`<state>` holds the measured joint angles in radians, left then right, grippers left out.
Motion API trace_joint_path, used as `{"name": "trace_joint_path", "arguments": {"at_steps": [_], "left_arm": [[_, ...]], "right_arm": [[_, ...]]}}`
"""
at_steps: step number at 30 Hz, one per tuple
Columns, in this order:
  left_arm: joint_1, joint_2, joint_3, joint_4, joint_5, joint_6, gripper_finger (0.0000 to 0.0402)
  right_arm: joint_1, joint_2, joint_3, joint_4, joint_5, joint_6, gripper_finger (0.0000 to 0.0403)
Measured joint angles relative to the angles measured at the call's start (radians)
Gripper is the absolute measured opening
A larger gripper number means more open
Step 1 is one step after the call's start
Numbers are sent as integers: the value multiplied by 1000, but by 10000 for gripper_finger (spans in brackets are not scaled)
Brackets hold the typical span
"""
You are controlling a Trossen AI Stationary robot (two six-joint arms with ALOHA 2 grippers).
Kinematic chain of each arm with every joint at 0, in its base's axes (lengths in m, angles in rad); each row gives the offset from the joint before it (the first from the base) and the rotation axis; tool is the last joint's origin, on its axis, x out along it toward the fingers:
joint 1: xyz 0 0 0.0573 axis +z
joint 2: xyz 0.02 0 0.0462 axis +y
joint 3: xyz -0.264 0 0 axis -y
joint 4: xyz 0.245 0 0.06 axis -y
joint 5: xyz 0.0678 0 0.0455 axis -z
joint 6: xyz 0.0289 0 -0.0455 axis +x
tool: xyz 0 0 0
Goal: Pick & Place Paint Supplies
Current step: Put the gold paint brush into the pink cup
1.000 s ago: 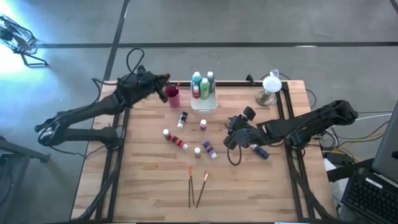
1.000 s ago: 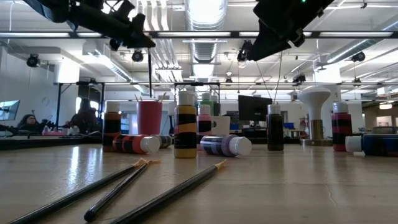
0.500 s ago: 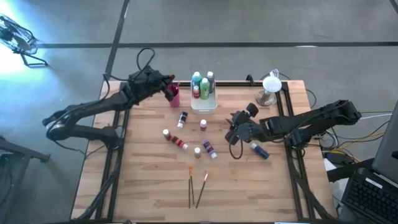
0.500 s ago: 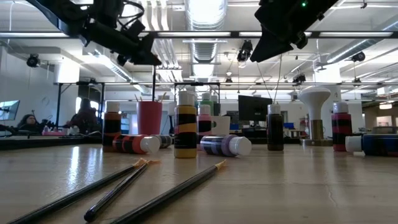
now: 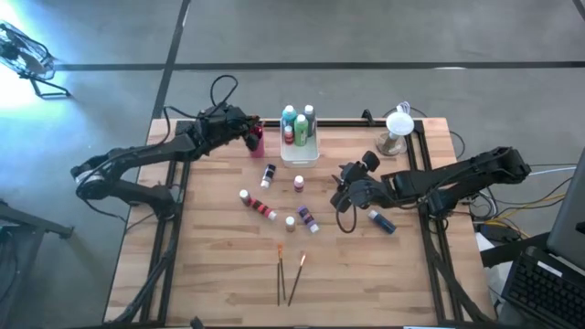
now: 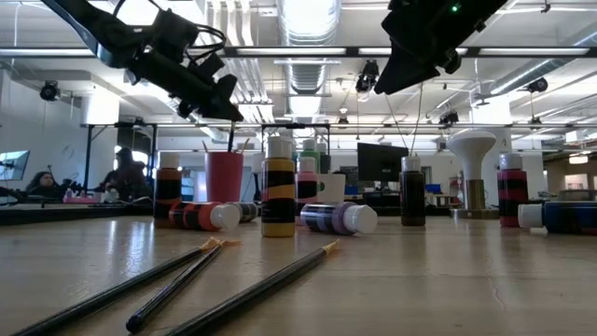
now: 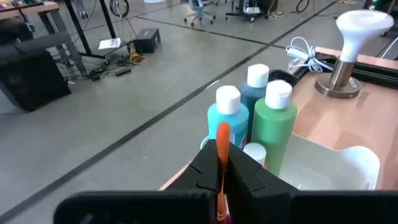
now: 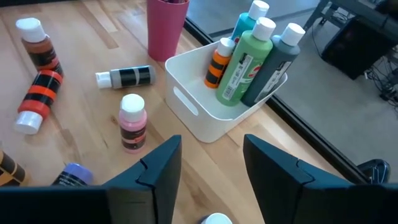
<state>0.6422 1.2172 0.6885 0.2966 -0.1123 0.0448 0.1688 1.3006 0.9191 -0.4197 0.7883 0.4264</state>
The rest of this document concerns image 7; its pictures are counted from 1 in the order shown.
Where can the black leg desk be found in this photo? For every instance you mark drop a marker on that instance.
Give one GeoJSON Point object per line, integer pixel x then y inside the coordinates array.
{"type": "Point", "coordinates": [78, 28]}

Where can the black rolling desk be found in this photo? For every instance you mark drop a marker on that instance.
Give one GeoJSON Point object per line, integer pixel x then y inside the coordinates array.
{"type": "Point", "coordinates": [248, 11]}

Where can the grey metal bench desk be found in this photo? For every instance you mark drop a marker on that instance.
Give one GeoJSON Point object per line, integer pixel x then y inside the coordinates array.
{"type": "Point", "coordinates": [43, 42]}

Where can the black floor cabinet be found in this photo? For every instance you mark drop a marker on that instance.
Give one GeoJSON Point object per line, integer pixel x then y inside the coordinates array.
{"type": "Point", "coordinates": [31, 84]}

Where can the large teal paint bottle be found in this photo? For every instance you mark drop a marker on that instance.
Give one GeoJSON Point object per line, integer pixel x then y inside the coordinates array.
{"type": "Point", "coordinates": [239, 124]}

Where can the black aluminium rig frame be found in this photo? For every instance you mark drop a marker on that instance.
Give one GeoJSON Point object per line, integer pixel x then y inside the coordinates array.
{"type": "Point", "coordinates": [379, 73]}

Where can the small orange paint bottle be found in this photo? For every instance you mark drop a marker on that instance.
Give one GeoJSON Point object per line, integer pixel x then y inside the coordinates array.
{"type": "Point", "coordinates": [255, 152]}

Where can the wooden top work table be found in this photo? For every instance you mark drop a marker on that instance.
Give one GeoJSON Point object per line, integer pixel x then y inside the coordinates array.
{"type": "Point", "coordinates": [37, 7]}

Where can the white plastic bin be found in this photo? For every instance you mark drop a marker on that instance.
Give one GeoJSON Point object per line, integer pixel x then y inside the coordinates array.
{"type": "Point", "coordinates": [326, 168]}

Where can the large dark grey paint bottle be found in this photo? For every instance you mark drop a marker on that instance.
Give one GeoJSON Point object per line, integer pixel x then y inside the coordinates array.
{"type": "Point", "coordinates": [248, 96]}

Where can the white paper sheet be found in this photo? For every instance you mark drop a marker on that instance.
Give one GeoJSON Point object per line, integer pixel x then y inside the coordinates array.
{"type": "Point", "coordinates": [109, 43]}

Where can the paintbrush wide gold ferrule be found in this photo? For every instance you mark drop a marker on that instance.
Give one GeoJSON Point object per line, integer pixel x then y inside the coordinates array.
{"type": "Point", "coordinates": [223, 140]}

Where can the grey office chair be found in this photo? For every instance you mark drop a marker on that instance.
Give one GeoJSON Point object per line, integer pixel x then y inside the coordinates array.
{"type": "Point", "coordinates": [199, 12]}

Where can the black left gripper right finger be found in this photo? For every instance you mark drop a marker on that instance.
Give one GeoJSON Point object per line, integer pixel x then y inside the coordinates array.
{"type": "Point", "coordinates": [255, 193]}

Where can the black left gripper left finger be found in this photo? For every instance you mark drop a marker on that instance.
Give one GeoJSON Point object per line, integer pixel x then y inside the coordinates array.
{"type": "Point", "coordinates": [199, 177]}

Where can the small black floor box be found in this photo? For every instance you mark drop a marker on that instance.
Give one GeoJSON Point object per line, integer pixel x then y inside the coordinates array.
{"type": "Point", "coordinates": [147, 40]}

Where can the large green paint bottle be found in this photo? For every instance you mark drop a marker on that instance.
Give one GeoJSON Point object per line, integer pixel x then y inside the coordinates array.
{"type": "Point", "coordinates": [273, 133]}

